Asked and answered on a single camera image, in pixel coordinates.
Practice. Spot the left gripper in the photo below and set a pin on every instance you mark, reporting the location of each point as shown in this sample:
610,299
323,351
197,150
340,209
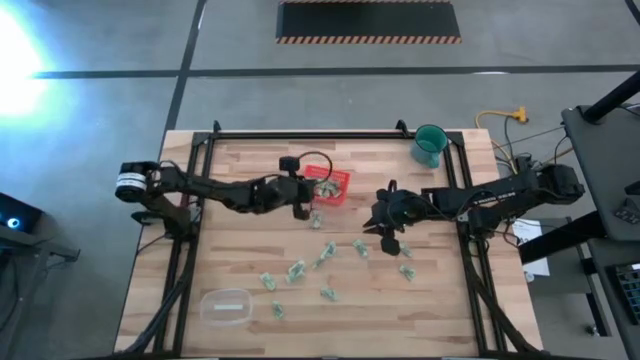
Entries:
290,192

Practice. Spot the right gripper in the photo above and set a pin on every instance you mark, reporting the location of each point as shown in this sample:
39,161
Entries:
400,210

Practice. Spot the green white sachet packet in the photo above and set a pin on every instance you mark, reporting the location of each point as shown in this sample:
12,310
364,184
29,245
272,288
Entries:
318,263
324,190
296,271
336,188
407,273
268,281
329,250
329,294
316,220
406,251
360,248
277,310

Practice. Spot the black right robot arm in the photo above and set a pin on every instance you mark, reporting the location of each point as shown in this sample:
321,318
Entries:
500,195

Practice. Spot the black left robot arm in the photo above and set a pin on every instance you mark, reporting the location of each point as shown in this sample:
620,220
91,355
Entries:
215,189

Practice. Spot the orange plastic basket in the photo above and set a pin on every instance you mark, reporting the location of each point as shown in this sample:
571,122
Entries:
340,201

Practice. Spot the teal mug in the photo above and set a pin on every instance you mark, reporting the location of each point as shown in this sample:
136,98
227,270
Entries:
430,150

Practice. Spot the white paper sheet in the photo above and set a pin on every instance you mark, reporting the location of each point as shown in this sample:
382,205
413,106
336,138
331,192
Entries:
525,230

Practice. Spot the black power strip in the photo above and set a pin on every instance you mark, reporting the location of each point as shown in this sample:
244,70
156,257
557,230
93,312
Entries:
522,160

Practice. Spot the clear plastic container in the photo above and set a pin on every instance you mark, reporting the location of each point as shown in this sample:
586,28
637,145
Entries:
215,315

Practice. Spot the black hazard striped floor mat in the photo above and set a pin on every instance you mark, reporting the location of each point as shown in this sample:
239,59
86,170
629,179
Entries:
367,20

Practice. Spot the black table crossbar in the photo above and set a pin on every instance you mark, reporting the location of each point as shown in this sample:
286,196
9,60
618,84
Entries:
560,237

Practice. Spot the black side table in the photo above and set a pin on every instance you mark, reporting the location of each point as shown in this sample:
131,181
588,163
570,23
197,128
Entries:
600,165

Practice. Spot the small black controller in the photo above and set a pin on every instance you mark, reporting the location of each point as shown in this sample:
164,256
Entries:
627,212

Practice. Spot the keyboard with coloured keys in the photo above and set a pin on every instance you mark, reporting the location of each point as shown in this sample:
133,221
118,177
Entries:
630,292

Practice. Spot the black diagonal pole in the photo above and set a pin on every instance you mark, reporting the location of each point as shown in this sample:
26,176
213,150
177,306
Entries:
615,95

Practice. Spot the black equipment stand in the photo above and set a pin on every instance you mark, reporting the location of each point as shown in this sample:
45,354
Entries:
30,245

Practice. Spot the black box with blue light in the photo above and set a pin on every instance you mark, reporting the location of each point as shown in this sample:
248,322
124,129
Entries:
20,215

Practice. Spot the black aluminium table frame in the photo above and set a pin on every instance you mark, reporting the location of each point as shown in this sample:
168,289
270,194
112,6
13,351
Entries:
300,135

